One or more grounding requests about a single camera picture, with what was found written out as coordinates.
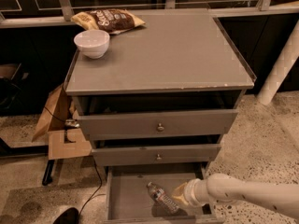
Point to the grey bottom drawer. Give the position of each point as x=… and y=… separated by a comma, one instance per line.
x=128, y=201

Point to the grey drawer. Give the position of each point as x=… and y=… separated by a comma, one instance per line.
x=144, y=150
x=128, y=201
x=132, y=116

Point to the clear plastic water bottle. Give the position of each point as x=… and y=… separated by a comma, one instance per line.
x=158, y=194

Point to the brown yellow chip bag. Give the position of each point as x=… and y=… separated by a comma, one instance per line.
x=111, y=20

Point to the black metal leg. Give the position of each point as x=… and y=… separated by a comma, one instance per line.
x=48, y=171

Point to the black round floor object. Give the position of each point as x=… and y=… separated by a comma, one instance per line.
x=69, y=216

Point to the grey top drawer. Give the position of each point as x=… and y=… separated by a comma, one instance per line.
x=132, y=116

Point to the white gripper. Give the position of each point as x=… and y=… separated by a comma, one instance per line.
x=192, y=191

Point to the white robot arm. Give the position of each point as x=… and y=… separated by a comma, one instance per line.
x=221, y=189

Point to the white ceramic bowl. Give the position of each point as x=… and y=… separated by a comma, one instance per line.
x=92, y=43

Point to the grey wooden drawer cabinet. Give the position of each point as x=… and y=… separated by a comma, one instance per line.
x=177, y=50

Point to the grey middle drawer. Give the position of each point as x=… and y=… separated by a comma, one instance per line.
x=144, y=150

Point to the brass top drawer knob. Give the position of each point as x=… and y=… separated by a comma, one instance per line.
x=160, y=127

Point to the brown cardboard box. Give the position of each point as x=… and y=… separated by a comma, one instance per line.
x=64, y=139

